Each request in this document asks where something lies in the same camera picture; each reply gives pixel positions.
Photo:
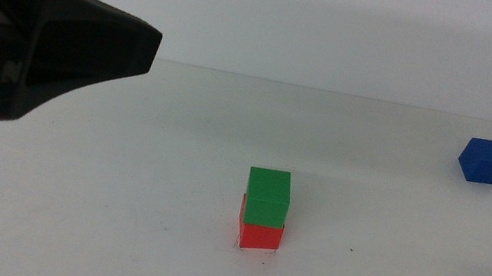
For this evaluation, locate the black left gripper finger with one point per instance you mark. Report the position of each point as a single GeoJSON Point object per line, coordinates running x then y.
{"type": "Point", "coordinates": [90, 44]}

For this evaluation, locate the blue cube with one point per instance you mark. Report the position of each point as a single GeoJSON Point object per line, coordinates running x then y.
{"type": "Point", "coordinates": [484, 162]}

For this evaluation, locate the green cube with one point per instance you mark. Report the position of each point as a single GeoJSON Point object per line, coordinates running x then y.
{"type": "Point", "coordinates": [267, 197]}

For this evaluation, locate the red cube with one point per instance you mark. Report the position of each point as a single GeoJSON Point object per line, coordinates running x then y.
{"type": "Point", "coordinates": [259, 238]}

